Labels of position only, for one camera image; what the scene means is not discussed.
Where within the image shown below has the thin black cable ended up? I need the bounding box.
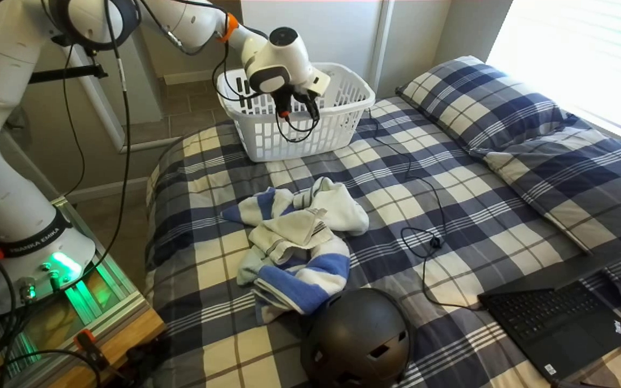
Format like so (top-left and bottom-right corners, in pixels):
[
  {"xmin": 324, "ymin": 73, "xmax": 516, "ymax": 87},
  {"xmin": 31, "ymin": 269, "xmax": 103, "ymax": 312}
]
[{"xmin": 355, "ymin": 114, "xmax": 488, "ymax": 311}]

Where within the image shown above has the blue plaid bedspread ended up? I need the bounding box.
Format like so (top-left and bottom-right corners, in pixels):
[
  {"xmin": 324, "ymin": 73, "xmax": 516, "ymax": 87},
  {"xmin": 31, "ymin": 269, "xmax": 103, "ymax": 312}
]
[{"xmin": 142, "ymin": 94, "xmax": 621, "ymax": 388}]

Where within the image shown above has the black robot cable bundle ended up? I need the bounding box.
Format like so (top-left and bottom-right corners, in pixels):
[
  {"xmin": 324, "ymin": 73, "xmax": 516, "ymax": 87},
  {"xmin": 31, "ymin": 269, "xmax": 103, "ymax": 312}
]
[{"xmin": 0, "ymin": 232, "xmax": 103, "ymax": 388}]

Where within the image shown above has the blue plaid pillow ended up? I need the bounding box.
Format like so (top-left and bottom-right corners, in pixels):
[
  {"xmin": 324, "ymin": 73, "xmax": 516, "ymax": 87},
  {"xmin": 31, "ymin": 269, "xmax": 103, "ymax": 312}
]
[
  {"xmin": 395, "ymin": 53, "xmax": 588, "ymax": 159},
  {"xmin": 482, "ymin": 128, "xmax": 621, "ymax": 255}
]

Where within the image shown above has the black laptop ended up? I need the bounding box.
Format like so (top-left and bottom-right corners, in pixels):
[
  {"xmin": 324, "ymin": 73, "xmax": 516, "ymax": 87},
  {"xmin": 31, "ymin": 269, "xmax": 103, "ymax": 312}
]
[{"xmin": 477, "ymin": 244, "xmax": 621, "ymax": 386}]

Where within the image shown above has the white pole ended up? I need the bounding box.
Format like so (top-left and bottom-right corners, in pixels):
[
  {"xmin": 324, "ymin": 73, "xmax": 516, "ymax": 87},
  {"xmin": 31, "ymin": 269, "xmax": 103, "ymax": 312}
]
[{"xmin": 72, "ymin": 39, "xmax": 145, "ymax": 155}]

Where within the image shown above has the black metal bar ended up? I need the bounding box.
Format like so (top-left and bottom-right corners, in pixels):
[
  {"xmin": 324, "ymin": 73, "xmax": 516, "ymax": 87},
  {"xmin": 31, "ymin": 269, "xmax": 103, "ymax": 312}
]
[{"xmin": 28, "ymin": 62, "xmax": 110, "ymax": 87}]

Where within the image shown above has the red clamp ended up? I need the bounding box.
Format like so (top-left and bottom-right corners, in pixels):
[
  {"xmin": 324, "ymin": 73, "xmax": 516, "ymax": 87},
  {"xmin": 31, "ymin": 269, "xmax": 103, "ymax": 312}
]
[{"xmin": 72, "ymin": 328, "xmax": 113, "ymax": 370}]

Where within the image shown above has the black helmet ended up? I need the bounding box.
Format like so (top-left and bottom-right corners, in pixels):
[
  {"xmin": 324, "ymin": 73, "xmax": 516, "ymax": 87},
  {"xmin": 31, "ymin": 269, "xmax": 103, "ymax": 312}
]
[{"xmin": 298, "ymin": 286, "xmax": 415, "ymax": 388}]

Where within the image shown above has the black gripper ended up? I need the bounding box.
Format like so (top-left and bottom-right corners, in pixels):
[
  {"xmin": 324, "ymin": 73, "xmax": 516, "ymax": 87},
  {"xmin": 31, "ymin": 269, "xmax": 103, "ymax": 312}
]
[{"xmin": 251, "ymin": 64, "xmax": 324, "ymax": 123}]

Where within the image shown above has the blue white striped towel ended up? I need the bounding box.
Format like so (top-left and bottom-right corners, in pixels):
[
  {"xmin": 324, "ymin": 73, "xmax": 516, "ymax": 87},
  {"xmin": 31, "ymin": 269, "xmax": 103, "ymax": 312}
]
[{"xmin": 221, "ymin": 175, "xmax": 372, "ymax": 318}]

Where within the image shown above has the white plastic laundry basket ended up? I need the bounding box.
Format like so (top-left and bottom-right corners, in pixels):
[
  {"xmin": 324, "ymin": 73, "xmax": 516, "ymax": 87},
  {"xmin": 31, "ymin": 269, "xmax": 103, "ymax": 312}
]
[{"xmin": 213, "ymin": 61, "xmax": 377, "ymax": 165}]

